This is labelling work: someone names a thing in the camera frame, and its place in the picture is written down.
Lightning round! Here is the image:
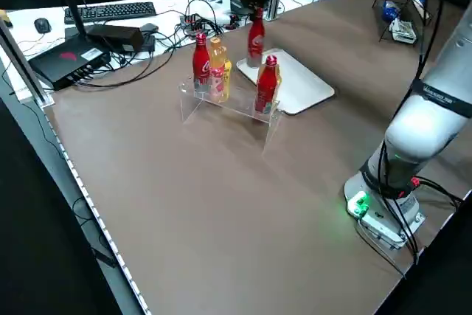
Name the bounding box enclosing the red cola bottle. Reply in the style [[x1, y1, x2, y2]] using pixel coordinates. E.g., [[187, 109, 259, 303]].
[[246, 7, 266, 69], [254, 55, 280, 115], [192, 32, 212, 93]]

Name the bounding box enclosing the white rectangular tray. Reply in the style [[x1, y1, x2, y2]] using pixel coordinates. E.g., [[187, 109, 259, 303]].
[[235, 47, 336, 116]]

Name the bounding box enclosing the clear acrylic bottle shelf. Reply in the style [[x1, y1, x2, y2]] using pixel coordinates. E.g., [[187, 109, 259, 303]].
[[178, 75, 281, 157]]

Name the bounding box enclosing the power strip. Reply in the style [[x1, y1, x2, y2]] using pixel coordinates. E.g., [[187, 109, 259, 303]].
[[178, 14, 207, 34]]

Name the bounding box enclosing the orange tea bottle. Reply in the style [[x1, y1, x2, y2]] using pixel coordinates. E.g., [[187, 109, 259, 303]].
[[208, 36, 227, 103], [257, 62, 284, 91]]

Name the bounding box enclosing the yellow drink bottle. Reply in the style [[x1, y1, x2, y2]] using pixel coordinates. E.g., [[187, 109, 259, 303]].
[[222, 57, 233, 100]]

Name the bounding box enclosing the black power brick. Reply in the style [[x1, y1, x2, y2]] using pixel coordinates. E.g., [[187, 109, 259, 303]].
[[87, 24, 145, 53]]

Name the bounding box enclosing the black keyboard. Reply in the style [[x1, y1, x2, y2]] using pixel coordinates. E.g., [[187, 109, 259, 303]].
[[63, 1, 159, 25]]

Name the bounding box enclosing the white green snack packet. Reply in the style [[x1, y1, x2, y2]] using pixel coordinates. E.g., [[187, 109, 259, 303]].
[[390, 19, 416, 44]]

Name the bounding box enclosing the black stand pole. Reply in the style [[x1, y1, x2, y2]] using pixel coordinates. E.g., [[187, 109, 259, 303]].
[[53, 0, 93, 41]]

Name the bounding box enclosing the black device box red logo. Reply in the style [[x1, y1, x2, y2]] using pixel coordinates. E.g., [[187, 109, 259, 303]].
[[28, 34, 114, 91]]

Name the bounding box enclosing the black computer mouse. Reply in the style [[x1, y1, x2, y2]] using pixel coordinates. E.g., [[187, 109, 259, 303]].
[[34, 18, 52, 35]]

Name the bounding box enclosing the white desk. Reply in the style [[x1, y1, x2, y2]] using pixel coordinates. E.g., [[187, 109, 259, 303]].
[[0, 0, 398, 104]]

